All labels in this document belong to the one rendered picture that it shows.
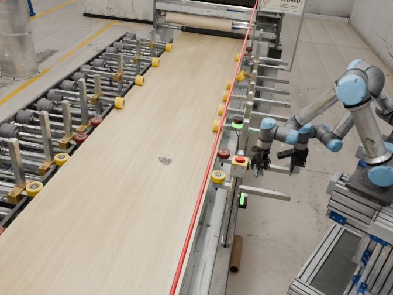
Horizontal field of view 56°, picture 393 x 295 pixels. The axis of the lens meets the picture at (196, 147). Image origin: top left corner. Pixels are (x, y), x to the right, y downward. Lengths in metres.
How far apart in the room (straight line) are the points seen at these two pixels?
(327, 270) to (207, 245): 0.96
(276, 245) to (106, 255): 1.71
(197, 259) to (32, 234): 0.81
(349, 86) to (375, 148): 0.31
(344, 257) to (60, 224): 1.91
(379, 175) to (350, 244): 1.20
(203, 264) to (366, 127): 1.02
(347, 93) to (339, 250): 1.47
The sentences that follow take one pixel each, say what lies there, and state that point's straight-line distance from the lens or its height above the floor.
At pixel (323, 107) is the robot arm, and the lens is 1.91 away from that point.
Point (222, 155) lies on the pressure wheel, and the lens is 2.27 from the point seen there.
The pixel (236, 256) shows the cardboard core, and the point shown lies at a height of 0.08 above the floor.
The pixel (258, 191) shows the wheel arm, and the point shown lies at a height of 0.85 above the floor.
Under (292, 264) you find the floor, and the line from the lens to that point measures 2.96.
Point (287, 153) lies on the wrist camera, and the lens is 2.25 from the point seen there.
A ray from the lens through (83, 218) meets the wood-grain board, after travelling 1.82.
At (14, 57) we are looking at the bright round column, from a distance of 5.68.
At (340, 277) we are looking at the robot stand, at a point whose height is 0.21.
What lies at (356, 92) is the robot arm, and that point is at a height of 1.56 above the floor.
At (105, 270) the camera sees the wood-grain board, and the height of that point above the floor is 0.90.
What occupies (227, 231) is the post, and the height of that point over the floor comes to 0.81.
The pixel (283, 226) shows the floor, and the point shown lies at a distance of 3.23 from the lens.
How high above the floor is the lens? 2.13
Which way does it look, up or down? 32 degrees down
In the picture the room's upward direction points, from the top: 6 degrees clockwise
